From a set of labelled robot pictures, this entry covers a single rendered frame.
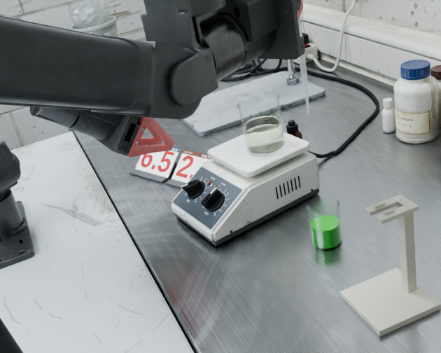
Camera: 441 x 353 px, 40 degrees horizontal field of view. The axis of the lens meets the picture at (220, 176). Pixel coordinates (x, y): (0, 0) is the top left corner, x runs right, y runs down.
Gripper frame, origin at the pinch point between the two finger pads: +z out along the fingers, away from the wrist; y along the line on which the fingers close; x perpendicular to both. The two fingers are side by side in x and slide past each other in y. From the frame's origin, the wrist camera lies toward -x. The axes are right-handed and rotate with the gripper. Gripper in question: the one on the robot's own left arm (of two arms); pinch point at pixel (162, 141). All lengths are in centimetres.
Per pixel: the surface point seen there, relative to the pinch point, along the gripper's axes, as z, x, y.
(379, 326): 10.9, 7.0, -39.1
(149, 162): 10.7, 6.2, 19.6
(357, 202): 24.3, -3.3, -17.7
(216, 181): 8.3, 2.3, -5.1
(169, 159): 11.8, 4.0, 15.5
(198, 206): 6.7, 6.7, -5.7
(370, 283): 14.3, 4.1, -33.2
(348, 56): 52, -31, 27
